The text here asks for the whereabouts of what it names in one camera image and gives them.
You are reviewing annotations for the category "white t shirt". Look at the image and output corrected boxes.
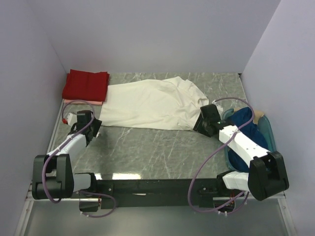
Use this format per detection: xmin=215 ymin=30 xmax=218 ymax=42
xmin=99 ymin=76 xmax=209 ymax=130

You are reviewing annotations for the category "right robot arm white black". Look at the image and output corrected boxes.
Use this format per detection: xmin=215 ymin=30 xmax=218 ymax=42
xmin=193 ymin=104 xmax=289 ymax=201

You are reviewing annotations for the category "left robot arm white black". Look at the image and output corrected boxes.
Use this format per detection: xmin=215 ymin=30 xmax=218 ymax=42
xmin=31 ymin=110 xmax=101 ymax=203

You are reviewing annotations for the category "folded pink t shirt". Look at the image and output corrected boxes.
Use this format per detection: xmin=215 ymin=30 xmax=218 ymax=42
xmin=63 ymin=99 xmax=103 ymax=106

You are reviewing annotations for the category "folded red t shirt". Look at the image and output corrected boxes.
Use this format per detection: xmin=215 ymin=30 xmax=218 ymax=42
xmin=62 ymin=69 xmax=110 ymax=102

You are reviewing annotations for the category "blue t shirt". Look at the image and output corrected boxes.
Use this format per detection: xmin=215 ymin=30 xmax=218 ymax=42
xmin=227 ymin=107 xmax=268 ymax=173

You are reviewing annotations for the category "beige t shirt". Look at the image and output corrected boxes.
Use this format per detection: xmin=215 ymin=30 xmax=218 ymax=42
xmin=233 ymin=108 xmax=264 ymax=124

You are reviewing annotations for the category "teal plastic basket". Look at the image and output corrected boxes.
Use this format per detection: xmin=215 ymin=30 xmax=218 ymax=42
xmin=222 ymin=109 xmax=277 ymax=171

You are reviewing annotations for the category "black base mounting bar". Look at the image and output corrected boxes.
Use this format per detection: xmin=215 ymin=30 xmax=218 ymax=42
xmin=78 ymin=178 xmax=237 ymax=212

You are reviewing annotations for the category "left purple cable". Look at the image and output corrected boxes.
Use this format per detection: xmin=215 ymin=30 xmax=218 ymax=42
xmin=41 ymin=100 xmax=117 ymax=219

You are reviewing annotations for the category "purple cable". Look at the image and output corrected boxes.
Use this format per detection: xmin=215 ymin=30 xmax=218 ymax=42
xmin=188 ymin=97 xmax=254 ymax=218
xmin=41 ymin=100 xmax=117 ymax=219

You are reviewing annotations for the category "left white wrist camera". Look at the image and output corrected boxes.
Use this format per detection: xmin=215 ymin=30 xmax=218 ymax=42
xmin=62 ymin=113 xmax=77 ymax=126

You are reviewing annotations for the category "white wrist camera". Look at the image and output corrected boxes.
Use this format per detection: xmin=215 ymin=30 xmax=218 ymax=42
xmin=212 ymin=100 xmax=223 ymax=114
xmin=62 ymin=113 xmax=77 ymax=126

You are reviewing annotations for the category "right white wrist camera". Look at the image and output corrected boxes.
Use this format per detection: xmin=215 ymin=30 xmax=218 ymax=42
xmin=212 ymin=100 xmax=223 ymax=114

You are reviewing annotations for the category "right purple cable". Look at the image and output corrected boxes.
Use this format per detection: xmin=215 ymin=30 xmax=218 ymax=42
xmin=188 ymin=97 xmax=254 ymax=218

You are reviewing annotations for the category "aluminium frame rail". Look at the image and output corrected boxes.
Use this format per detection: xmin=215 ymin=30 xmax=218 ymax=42
xmin=24 ymin=186 xmax=287 ymax=202

